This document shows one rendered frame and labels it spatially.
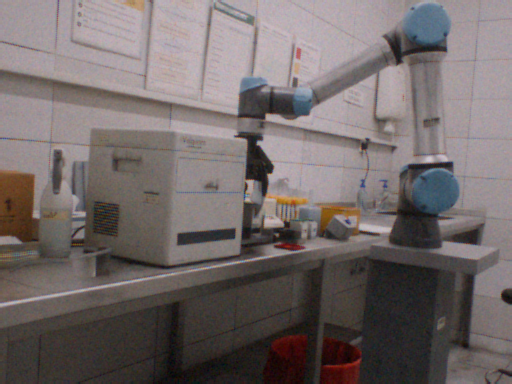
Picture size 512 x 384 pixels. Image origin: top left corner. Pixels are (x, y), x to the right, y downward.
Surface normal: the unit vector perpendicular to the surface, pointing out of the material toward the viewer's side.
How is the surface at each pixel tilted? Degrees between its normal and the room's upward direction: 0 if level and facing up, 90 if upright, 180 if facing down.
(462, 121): 90
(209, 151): 90
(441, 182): 98
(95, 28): 88
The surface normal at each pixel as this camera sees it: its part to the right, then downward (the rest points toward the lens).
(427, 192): -0.04, 0.18
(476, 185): -0.55, 0.00
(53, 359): 0.83, 0.09
